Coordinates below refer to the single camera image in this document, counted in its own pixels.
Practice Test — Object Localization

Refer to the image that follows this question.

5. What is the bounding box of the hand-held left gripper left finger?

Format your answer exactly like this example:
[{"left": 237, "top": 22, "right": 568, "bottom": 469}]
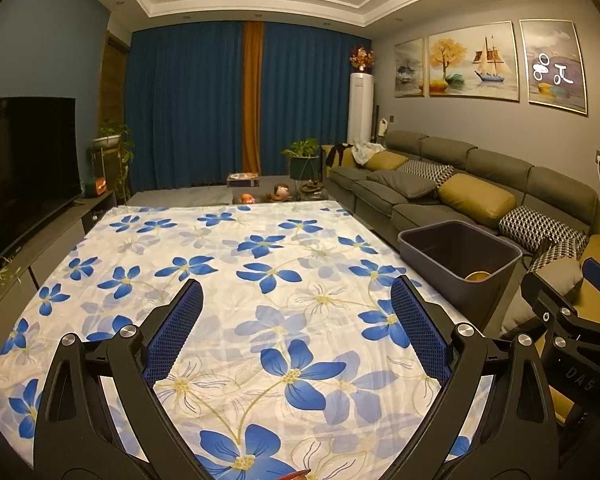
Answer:
[{"left": 32, "top": 278, "right": 206, "bottom": 480}]

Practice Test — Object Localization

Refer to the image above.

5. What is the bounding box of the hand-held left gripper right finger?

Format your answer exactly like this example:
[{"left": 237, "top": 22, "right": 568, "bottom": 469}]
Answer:
[{"left": 390, "top": 275, "right": 561, "bottom": 480}]

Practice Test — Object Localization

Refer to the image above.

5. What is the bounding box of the dark grey plastic bin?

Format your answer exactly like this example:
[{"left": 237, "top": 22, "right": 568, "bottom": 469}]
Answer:
[{"left": 398, "top": 220, "right": 523, "bottom": 313}]

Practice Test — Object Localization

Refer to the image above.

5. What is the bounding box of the grey cushion with dark edge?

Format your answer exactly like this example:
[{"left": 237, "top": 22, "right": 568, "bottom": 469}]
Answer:
[{"left": 500, "top": 257, "right": 586, "bottom": 341}]

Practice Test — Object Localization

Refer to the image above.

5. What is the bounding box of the black white patterned cushion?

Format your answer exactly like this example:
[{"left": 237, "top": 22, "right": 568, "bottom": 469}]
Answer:
[
  {"left": 498, "top": 206, "right": 588, "bottom": 253},
  {"left": 399, "top": 161, "right": 456, "bottom": 186},
  {"left": 527, "top": 237, "right": 588, "bottom": 273}
]

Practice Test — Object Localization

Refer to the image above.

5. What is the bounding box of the blue floral tablecloth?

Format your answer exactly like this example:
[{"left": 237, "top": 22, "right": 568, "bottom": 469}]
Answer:
[{"left": 0, "top": 200, "right": 496, "bottom": 480}]

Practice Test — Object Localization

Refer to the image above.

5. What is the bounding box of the plump yellow cushion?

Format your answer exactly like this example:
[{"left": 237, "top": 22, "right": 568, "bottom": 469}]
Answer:
[{"left": 437, "top": 173, "right": 517, "bottom": 231}]

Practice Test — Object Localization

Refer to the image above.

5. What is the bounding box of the grey green sofa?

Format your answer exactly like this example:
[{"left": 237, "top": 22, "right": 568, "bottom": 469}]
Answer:
[{"left": 322, "top": 130, "right": 600, "bottom": 341}]

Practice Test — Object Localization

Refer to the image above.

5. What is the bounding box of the flat grey cushion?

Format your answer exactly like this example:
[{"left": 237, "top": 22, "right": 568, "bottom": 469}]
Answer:
[{"left": 367, "top": 170, "right": 438, "bottom": 199}]

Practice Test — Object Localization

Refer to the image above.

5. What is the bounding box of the grey television cabinet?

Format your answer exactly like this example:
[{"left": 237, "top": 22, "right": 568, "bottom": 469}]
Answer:
[{"left": 0, "top": 191, "right": 121, "bottom": 361}]

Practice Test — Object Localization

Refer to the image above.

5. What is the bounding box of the dark coffee table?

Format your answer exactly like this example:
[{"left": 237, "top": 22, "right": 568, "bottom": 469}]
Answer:
[{"left": 227, "top": 182, "right": 356, "bottom": 213}]

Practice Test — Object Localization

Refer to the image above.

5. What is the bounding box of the flat printed box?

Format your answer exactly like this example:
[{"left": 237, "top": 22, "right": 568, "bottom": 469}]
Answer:
[{"left": 226, "top": 172, "right": 262, "bottom": 190}]

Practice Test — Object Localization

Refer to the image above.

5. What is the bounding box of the small yellow cushion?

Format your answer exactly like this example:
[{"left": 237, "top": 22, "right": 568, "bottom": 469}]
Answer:
[{"left": 365, "top": 152, "right": 410, "bottom": 172}]

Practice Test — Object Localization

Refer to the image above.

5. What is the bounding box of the white garment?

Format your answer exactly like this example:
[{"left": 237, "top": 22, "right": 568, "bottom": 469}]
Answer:
[{"left": 352, "top": 141, "right": 385, "bottom": 165}]

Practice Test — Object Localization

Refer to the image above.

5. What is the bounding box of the black garment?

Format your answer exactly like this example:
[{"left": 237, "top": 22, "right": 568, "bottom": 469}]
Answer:
[{"left": 325, "top": 144, "right": 356, "bottom": 167}]

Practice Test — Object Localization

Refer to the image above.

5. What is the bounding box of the trailing potted plant on stand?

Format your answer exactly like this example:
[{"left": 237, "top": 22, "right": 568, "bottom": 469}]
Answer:
[{"left": 91, "top": 122, "right": 133, "bottom": 201}]

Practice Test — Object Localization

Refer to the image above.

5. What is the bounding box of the potted green plant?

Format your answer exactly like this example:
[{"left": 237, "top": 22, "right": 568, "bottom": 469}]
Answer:
[{"left": 281, "top": 138, "right": 323, "bottom": 181}]

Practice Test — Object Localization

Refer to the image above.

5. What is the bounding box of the black flat television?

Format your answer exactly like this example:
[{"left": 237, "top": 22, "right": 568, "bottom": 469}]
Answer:
[{"left": 0, "top": 97, "right": 83, "bottom": 281}]

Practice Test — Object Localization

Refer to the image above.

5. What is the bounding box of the framed painting with glare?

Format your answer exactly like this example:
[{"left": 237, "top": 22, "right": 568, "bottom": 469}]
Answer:
[{"left": 519, "top": 19, "right": 588, "bottom": 116}]

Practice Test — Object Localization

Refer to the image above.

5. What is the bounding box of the blue curtain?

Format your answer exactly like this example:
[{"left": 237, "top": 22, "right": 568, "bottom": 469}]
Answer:
[
  {"left": 125, "top": 22, "right": 246, "bottom": 193},
  {"left": 261, "top": 22, "right": 373, "bottom": 178}
]

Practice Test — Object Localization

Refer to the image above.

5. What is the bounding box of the white standing air conditioner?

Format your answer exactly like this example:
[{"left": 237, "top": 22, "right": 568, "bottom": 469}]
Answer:
[{"left": 347, "top": 73, "right": 374, "bottom": 146}]

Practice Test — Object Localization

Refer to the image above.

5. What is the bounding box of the orange curtain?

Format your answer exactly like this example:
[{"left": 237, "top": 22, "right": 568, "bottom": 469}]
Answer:
[{"left": 242, "top": 21, "right": 265, "bottom": 173}]

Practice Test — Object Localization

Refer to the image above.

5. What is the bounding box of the tree and sailboat painting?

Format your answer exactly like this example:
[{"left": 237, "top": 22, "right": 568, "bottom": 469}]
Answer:
[{"left": 427, "top": 21, "right": 521, "bottom": 98}]

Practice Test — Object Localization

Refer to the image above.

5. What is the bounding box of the small grey framed painting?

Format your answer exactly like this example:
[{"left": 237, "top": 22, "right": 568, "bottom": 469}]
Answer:
[{"left": 394, "top": 37, "right": 426, "bottom": 98}]

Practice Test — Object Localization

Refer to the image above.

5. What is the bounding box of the brown wooden panel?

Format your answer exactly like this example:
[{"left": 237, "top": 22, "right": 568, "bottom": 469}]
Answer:
[{"left": 100, "top": 32, "right": 131, "bottom": 126}]

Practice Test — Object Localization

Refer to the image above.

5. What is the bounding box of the artificial flower arrangement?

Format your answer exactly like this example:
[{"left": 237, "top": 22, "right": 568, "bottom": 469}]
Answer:
[{"left": 349, "top": 45, "right": 376, "bottom": 73}]

